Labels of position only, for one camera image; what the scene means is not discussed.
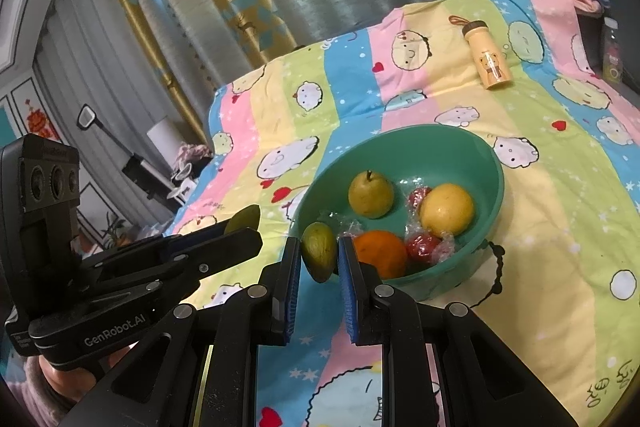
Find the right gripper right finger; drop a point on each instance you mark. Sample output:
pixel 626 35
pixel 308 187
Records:
pixel 374 312

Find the red cherry tomato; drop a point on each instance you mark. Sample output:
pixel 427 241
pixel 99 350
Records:
pixel 417 195

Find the colourful cartoon striped sheet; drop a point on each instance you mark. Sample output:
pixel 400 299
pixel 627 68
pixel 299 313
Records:
pixel 568 145

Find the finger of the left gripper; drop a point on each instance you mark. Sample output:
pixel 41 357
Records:
pixel 109 278
pixel 208 245

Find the grey sofa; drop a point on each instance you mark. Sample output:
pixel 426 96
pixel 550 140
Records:
pixel 626 14

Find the green pear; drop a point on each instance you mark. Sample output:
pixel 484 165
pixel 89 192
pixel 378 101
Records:
pixel 371 195

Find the potted plant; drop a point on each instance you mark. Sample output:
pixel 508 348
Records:
pixel 116 231

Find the clear plastic bottle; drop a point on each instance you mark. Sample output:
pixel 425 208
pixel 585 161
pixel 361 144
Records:
pixel 612 63

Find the yellow patterned curtain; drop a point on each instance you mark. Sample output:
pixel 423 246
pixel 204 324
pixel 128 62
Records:
pixel 196 47

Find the yellow bear bottle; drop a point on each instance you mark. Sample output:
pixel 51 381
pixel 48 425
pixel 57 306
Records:
pixel 489 60

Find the orange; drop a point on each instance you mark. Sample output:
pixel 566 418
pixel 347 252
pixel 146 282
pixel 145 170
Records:
pixel 384 250

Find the pink sleeve forearm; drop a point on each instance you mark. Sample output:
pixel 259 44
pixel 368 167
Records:
pixel 35 395

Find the person left hand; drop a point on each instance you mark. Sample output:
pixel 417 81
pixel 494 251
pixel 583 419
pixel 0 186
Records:
pixel 71 385

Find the green plastic bowl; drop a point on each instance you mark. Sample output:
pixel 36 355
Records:
pixel 428 154

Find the white cylinder lamp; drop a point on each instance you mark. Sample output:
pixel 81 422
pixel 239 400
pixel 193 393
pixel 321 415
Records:
pixel 167 139

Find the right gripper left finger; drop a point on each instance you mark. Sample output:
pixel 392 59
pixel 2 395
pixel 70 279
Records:
pixel 264 313

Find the yellow lemon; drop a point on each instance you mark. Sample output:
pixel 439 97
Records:
pixel 448 210

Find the red chinese knot decoration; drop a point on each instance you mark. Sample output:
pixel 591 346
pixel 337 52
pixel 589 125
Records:
pixel 38 122

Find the small green olive fruit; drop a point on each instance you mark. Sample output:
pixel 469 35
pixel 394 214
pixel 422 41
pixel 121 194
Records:
pixel 246 218

